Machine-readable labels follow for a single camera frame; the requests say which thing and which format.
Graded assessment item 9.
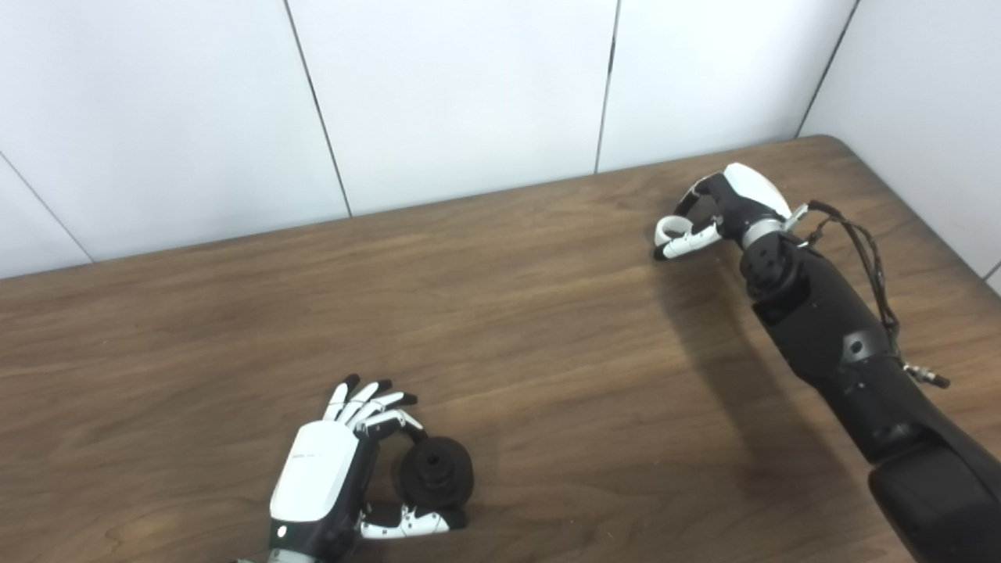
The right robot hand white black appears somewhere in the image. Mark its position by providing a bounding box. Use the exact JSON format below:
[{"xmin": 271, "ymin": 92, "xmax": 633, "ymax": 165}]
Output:
[{"xmin": 653, "ymin": 162, "xmax": 795, "ymax": 261}]

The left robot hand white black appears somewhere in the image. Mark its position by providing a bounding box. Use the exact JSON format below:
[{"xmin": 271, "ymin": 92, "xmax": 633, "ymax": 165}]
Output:
[{"xmin": 267, "ymin": 374, "xmax": 470, "ymax": 561}]

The white ring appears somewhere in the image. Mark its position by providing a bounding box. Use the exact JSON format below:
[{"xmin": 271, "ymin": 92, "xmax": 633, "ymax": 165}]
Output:
[{"xmin": 655, "ymin": 216, "xmax": 695, "ymax": 246}]

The round black part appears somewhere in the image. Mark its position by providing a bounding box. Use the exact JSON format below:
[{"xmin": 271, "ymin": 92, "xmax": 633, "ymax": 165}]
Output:
[{"xmin": 393, "ymin": 436, "xmax": 475, "ymax": 511}]

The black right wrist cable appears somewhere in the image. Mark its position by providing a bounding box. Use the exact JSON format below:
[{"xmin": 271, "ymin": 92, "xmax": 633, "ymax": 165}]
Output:
[{"xmin": 785, "ymin": 200, "xmax": 952, "ymax": 390}]

